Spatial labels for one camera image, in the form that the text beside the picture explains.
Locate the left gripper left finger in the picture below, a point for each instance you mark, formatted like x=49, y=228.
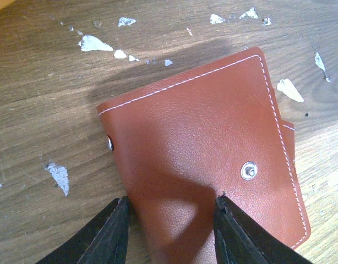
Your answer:
x=104, y=239

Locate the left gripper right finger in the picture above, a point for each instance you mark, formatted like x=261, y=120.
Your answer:
x=240, y=239

